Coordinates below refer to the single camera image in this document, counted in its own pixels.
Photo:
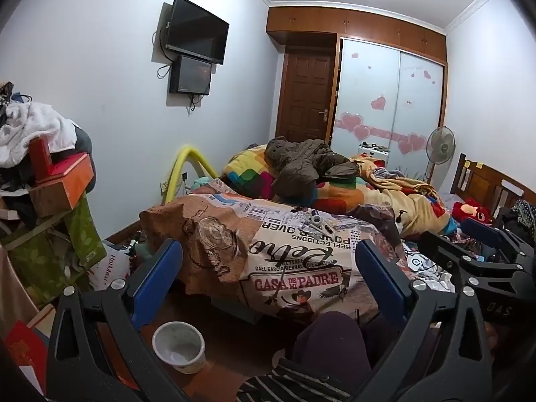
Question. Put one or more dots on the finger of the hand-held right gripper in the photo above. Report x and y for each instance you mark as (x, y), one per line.
(481, 230)
(439, 247)

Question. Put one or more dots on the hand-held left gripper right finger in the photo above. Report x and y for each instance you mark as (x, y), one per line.
(379, 276)

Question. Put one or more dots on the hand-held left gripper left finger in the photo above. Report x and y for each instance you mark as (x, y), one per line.
(161, 272)

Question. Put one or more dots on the white plastic bucket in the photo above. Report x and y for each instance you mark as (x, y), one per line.
(178, 345)

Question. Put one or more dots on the person's right hand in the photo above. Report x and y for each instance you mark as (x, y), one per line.
(492, 338)

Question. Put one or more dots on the red plush toy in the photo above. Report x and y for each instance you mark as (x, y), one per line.
(471, 210)

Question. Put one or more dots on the white patterned bedsheet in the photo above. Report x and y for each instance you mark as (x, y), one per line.
(423, 268)

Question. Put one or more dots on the dark patterned cloth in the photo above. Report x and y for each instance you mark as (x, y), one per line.
(521, 213)

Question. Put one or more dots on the wooden headboard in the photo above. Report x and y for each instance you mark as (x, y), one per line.
(481, 184)

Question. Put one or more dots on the white plastic bag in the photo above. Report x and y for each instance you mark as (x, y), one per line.
(109, 266)

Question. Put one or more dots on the tan cartoon blanket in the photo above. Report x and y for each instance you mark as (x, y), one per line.
(402, 201)

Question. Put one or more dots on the green leaf gift bag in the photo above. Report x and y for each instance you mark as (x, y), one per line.
(37, 259)
(86, 234)

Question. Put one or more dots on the clear tape roll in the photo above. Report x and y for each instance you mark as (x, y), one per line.
(315, 219)

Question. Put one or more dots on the person's leg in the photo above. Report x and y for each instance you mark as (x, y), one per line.
(331, 347)

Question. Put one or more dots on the white standing fan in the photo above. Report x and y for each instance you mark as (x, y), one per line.
(439, 146)

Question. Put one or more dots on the teal cloth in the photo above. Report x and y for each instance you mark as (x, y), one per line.
(201, 183)

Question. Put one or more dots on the small black object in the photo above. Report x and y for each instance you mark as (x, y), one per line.
(300, 209)

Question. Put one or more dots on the newspaper print blanket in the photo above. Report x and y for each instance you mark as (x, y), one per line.
(268, 259)

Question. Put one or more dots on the yellow foam hoop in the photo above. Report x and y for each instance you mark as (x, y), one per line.
(184, 163)

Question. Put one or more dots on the white nightstand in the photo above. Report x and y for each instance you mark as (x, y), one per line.
(372, 154)

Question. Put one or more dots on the colourful checked blanket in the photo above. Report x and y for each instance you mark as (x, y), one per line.
(247, 176)

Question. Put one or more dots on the orange lidded box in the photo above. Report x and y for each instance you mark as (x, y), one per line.
(63, 180)

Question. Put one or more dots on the striped clothing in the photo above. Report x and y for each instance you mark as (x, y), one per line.
(293, 381)

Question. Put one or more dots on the brown padded jacket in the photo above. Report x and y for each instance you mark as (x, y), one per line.
(301, 163)

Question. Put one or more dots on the red floral fabric box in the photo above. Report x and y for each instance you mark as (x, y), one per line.
(25, 351)

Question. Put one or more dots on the wooden wardrobe with heart stickers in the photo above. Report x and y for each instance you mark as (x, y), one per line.
(377, 92)

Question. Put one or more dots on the white towel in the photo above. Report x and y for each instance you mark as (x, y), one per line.
(33, 127)

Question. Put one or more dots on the brown wooden door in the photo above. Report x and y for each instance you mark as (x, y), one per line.
(305, 92)

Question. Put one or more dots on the wall socket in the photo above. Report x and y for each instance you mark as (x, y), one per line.
(164, 186)

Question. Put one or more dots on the small black wall monitor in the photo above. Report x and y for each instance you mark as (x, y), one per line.
(190, 74)

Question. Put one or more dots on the black wall television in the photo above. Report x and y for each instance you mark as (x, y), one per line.
(197, 29)

